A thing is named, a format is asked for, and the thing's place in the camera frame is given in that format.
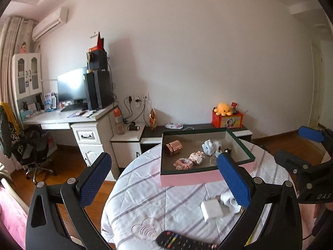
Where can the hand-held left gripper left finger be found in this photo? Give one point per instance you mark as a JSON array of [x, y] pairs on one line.
[[95, 179]]

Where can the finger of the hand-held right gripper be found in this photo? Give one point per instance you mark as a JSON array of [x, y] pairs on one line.
[[309, 134], [291, 161]]

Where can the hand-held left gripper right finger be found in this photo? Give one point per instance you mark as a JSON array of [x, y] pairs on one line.
[[232, 179]]

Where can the white charger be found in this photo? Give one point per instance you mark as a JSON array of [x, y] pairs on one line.
[[212, 210]]

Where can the pink white brick figure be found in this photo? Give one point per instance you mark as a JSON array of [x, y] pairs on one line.
[[195, 158]]

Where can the pink box with dark rim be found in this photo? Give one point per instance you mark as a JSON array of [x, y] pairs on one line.
[[187, 178]]

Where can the pink brick model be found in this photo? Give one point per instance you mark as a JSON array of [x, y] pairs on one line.
[[182, 163]]

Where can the rose gold cylinder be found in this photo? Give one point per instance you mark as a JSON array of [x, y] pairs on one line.
[[172, 148]]

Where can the black remote control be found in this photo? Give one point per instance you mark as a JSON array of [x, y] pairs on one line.
[[179, 241]]

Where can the person's pink clothing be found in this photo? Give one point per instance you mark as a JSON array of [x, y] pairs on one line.
[[308, 216]]

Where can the low white cabinet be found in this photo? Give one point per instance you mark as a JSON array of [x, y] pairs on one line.
[[124, 151]]

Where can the white desk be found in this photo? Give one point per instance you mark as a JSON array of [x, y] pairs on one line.
[[88, 135]]

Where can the white door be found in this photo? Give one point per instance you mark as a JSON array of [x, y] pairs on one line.
[[317, 88]]

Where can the red storage box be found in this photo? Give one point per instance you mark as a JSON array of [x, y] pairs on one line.
[[229, 121]]

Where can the bottle with orange cap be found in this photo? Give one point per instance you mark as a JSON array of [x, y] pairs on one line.
[[119, 125]]

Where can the black handheld device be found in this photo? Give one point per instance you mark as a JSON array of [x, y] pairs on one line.
[[133, 127]]

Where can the colourful booklet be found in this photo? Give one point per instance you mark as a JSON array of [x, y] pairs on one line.
[[78, 114]]

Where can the black office chair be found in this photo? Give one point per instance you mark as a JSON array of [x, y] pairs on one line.
[[33, 148]]

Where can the orange octopus plush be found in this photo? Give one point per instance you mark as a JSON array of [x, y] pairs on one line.
[[223, 108]]

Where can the black low bench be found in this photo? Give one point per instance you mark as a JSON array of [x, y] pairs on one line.
[[153, 135]]

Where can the black keyboard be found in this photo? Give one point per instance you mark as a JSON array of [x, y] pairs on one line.
[[74, 107]]

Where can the patterned face mask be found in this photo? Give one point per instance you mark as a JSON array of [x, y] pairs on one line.
[[174, 126]]

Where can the anatomical figurine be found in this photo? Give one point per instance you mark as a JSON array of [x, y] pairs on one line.
[[152, 119]]

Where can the black computer tower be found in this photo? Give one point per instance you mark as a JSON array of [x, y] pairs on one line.
[[100, 89]]

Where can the blue box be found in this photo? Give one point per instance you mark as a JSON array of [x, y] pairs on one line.
[[50, 101]]

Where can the pink bedding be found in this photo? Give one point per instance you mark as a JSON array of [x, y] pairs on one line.
[[11, 218]]

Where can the black computer monitor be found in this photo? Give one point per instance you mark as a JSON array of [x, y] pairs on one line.
[[71, 86]]

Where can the dark printed jacket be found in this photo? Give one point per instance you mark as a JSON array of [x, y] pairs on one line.
[[9, 132]]

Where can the black speaker box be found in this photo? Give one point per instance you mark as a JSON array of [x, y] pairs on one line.
[[97, 60]]

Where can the white glass-door cabinet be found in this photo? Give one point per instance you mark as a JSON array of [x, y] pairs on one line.
[[27, 78]]

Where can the red triangular box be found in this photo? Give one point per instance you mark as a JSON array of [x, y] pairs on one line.
[[98, 43]]

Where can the pink doll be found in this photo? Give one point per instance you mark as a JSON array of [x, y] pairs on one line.
[[24, 47]]

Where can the white air conditioner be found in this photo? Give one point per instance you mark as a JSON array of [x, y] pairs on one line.
[[49, 23]]

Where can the white wall sockets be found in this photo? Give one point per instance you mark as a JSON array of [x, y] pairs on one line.
[[139, 99]]

